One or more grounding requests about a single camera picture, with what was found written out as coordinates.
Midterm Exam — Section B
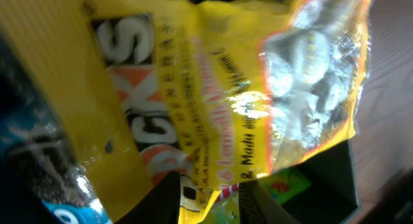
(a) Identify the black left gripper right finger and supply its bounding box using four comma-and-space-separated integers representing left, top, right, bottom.
238, 181, 299, 224

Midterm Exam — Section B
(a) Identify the yellow Hacks candy bag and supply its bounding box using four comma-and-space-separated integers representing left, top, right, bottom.
1, 0, 372, 223

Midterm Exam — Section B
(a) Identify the blue Oreo cookie pack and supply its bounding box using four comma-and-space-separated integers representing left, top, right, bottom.
1, 40, 112, 224

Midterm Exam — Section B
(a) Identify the black gift box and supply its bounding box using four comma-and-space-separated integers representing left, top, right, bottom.
151, 0, 361, 224

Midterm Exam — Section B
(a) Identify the green Haribo gummy bag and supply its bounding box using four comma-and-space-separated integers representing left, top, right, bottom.
201, 167, 312, 224

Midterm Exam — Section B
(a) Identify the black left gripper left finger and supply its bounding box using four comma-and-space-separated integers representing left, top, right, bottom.
116, 171, 181, 224

